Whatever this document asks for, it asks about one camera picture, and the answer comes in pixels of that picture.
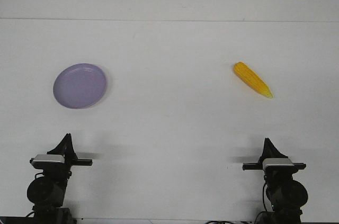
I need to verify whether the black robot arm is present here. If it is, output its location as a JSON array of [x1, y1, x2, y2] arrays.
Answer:
[[242, 138, 308, 223], [26, 133, 93, 223]]

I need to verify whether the purple round plate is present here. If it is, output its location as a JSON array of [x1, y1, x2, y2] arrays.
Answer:
[[52, 63, 108, 109]]

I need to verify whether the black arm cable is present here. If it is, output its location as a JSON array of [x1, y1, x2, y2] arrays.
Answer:
[[261, 176, 268, 213]]

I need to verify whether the yellow corn cob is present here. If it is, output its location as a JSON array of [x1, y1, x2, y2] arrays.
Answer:
[[233, 62, 273, 98]]

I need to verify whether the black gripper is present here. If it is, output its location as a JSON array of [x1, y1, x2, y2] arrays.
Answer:
[[242, 138, 306, 179], [43, 133, 93, 175]]

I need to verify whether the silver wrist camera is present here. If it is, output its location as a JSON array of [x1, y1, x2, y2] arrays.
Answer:
[[30, 154, 65, 169], [262, 158, 295, 171]]

